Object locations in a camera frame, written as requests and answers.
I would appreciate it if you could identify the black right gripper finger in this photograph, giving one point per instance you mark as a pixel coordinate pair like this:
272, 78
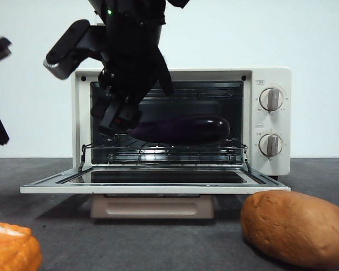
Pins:
144, 87
162, 73

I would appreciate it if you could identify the dark purple eggplant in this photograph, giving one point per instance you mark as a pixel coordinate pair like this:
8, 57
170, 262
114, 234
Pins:
192, 130

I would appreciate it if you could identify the orange corn cob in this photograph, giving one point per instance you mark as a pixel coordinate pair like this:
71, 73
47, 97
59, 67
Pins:
11, 251

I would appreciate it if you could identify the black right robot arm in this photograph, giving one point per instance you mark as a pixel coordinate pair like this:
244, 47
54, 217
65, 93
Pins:
135, 11

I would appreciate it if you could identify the cream Toshiba toaster oven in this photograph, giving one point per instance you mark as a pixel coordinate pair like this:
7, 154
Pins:
284, 124

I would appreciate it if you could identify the cream temperature knob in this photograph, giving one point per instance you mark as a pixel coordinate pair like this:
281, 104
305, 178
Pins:
271, 99

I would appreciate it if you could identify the cream timer knob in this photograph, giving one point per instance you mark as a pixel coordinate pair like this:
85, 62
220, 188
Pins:
270, 145

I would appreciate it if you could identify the brown sweet potato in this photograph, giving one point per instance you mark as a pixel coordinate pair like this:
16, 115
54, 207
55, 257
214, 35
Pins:
293, 228

